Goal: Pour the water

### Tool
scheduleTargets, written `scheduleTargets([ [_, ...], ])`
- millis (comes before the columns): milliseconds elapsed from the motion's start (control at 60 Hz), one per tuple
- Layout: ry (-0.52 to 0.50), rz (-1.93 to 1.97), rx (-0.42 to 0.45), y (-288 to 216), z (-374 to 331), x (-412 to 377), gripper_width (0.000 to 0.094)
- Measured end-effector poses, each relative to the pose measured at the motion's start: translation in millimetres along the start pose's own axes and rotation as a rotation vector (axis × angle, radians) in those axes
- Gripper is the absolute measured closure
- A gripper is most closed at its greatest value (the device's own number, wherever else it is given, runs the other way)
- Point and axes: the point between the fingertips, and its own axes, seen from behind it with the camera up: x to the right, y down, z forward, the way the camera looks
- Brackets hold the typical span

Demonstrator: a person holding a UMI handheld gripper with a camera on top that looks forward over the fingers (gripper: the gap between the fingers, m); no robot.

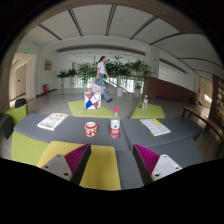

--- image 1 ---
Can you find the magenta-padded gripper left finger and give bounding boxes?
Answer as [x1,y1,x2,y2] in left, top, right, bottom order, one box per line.
[41,143,93,186]

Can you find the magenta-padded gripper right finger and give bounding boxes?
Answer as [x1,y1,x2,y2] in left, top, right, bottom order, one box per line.
[131,143,184,186]

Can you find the clear red-capped water bottle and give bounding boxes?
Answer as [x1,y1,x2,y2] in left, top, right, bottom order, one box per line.
[109,107,122,139]

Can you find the small clear water bottle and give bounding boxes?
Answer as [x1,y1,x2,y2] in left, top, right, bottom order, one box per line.
[141,94,149,111]

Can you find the white and yellow printed leaflet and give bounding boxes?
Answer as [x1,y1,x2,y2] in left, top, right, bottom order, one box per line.
[139,118,172,137]

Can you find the white printed booklet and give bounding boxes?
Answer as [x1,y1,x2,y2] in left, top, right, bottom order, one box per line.
[36,112,69,132]

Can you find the red and white mug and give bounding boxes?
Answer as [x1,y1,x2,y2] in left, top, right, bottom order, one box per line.
[84,121,99,138]

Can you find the lime green low table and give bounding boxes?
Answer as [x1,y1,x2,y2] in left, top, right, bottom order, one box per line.
[130,102,166,120]
[67,99,116,119]

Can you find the wooden bench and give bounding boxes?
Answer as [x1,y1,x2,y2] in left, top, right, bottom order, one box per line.
[181,104,224,141]

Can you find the lime green chair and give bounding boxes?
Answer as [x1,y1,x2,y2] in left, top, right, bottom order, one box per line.
[3,103,29,127]

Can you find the white cube with coloured triangles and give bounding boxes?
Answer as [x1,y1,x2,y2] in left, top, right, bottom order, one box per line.
[83,91,103,111]

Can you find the black backpack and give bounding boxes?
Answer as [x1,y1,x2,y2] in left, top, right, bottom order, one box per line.
[14,97,28,109]

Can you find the red fire extinguisher box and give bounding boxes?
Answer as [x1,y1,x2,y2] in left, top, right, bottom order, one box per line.
[42,83,50,96]

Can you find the wooden shelf unit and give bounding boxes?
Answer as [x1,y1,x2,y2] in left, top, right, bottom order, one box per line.
[209,74,224,131]

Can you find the row of potted plants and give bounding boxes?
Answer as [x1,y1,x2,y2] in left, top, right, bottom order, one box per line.
[56,54,154,98]

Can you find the person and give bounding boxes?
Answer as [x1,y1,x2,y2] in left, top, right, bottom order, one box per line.
[95,55,114,103]

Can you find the framed picture on wall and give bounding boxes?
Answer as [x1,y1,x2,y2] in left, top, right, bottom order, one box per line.
[43,59,54,71]

